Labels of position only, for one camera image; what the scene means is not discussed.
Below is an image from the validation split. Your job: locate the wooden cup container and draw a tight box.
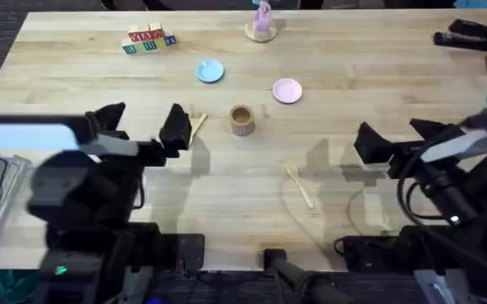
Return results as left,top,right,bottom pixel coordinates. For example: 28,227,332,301
229,104,256,138

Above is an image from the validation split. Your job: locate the black cable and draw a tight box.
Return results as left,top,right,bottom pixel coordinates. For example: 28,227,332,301
396,151,441,227

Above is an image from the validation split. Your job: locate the blue plate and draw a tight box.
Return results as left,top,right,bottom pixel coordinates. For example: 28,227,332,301
195,58,225,84

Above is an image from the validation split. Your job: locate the wooden fork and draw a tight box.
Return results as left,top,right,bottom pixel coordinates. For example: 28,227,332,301
188,111,208,147

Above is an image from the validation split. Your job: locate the heap of letter blocks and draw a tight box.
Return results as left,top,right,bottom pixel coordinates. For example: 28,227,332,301
121,21,177,56

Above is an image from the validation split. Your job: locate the wooden spoon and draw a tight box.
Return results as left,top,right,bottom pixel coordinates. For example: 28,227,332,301
284,163,315,209

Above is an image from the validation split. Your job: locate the wooden cup stand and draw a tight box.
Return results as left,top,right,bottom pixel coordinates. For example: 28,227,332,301
244,23,279,44

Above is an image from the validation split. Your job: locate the black stapler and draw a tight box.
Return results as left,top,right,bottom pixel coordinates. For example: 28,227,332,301
432,18,487,54

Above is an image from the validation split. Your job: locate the pink plate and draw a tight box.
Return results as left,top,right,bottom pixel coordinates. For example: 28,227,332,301
272,77,304,105

